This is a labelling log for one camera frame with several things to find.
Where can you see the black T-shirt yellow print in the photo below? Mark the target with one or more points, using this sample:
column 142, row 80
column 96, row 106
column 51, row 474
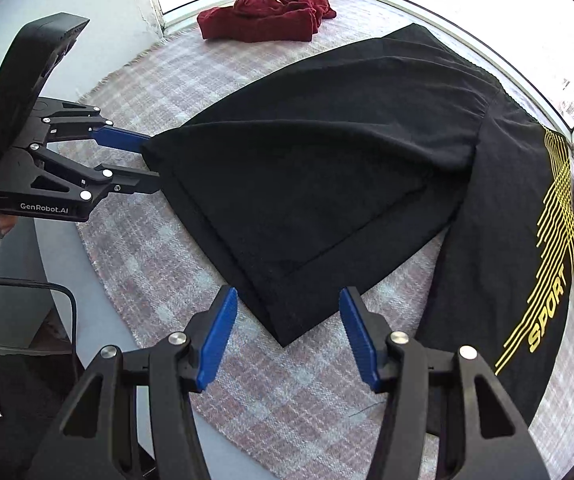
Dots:
column 317, row 160

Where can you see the black zippered bag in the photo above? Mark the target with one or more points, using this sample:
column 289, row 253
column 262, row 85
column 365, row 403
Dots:
column 12, row 385

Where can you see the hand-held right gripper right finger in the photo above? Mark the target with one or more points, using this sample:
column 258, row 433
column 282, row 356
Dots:
column 357, row 340

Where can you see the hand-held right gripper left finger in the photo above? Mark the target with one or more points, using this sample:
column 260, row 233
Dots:
column 219, row 340

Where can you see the pink plaid blanket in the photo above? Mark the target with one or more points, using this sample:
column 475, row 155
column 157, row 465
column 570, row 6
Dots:
column 267, row 410

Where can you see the dark red garment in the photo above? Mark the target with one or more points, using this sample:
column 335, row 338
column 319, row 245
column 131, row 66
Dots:
column 267, row 20

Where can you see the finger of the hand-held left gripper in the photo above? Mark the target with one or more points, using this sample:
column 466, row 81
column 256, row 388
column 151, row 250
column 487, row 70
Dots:
column 137, row 182
column 117, row 136

